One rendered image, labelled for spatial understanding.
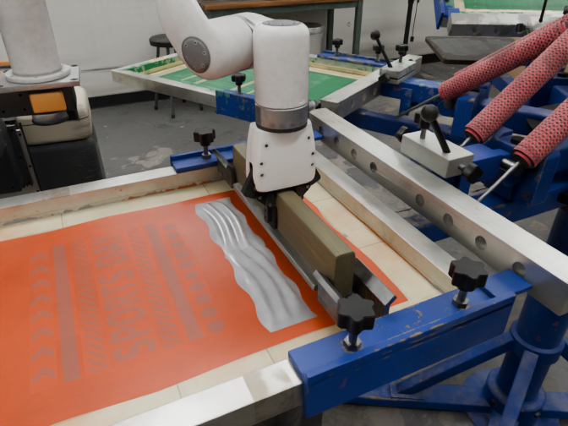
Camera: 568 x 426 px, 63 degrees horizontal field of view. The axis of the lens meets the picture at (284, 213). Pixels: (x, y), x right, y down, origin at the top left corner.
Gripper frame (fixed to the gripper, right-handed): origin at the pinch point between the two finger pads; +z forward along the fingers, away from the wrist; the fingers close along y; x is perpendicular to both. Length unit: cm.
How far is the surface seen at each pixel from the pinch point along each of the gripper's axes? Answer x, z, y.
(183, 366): 18.4, 6.1, 21.7
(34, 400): 15.9, 6.0, 38.1
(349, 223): -0.1, 6.0, -13.3
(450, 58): -87, 6, -115
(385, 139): -212, 101, -186
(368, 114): -53, 9, -53
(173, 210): -18.0, 6.0, 14.0
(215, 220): -10.8, 5.6, 8.1
